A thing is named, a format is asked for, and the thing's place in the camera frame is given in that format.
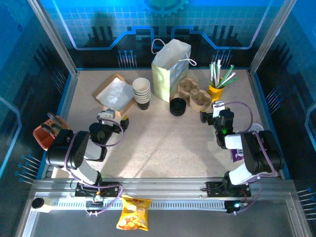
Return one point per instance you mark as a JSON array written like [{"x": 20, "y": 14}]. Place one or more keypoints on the yellow straw holder cup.
[{"x": 216, "y": 92}]

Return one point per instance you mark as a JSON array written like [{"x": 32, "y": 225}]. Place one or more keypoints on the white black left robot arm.
[{"x": 81, "y": 153}]

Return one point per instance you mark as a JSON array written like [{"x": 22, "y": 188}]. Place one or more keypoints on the yellow chips bag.
[{"x": 133, "y": 214}]

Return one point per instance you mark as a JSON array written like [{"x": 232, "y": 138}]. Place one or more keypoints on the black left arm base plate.
[{"x": 111, "y": 188}]

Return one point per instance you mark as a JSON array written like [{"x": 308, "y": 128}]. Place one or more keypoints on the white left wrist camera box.
[{"x": 106, "y": 114}]

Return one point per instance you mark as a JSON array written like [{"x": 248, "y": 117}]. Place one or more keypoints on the purple snack packet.
[{"x": 237, "y": 155}]

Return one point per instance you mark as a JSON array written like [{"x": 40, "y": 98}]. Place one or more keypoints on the black white paper cup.
[
  {"x": 142, "y": 92},
  {"x": 141, "y": 84}
]

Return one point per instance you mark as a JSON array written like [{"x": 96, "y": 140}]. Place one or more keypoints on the white paper napkin stack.
[{"x": 114, "y": 95}]

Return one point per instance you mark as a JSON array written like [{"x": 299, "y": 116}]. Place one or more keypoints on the brown cardboard tray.
[{"x": 100, "y": 92}]

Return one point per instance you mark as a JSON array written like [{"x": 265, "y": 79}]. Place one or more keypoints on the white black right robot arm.
[{"x": 259, "y": 153}]

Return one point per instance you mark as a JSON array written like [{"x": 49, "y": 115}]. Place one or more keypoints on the small black controller board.
[
  {"x": 232, "y": 207},
  {"x": 95, "y": 201}
]

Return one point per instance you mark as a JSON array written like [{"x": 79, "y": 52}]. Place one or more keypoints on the white plastic cup lid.
[{"x": 258, "y": 127}]

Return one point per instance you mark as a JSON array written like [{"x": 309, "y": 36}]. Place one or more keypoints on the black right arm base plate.
[{"x": 214, "y": 188}]

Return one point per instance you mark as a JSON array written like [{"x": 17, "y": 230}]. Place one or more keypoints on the aluminium mounting rail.
[{"x": 160, "y": 187}]

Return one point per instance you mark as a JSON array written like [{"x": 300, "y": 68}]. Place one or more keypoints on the stack of paper cups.
[{"x": 143, "y": 105}]

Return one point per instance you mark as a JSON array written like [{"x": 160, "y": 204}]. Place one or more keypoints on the stack of black cup lids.
[{"x": 176, "y": 114}]

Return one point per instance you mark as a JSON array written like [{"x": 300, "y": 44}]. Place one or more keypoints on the orange cream cutlery holder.
[{"x": 47, "y": 140}]

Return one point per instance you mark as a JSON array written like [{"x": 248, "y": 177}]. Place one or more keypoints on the aluminium frame post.
[
  {"x": 54, "y": 37},
  {"x": 271, "y": 37}
]

